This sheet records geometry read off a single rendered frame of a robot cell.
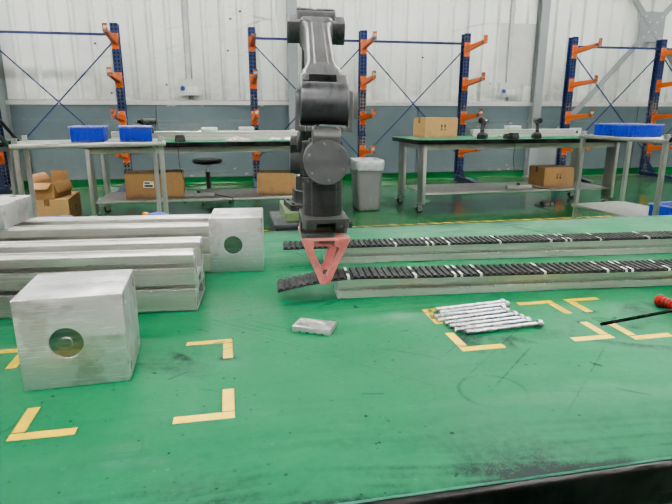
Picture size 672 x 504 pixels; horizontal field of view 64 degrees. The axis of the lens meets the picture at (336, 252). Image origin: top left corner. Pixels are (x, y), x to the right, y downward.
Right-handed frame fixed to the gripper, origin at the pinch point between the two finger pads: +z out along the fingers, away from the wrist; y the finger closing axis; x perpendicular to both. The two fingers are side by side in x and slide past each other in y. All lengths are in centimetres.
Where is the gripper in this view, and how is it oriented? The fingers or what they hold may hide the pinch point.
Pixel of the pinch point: (323, 273)
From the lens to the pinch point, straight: 80.4
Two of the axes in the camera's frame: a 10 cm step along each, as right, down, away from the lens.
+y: 1.2, 2.4, -9.6
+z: 0.0, 9.7, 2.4
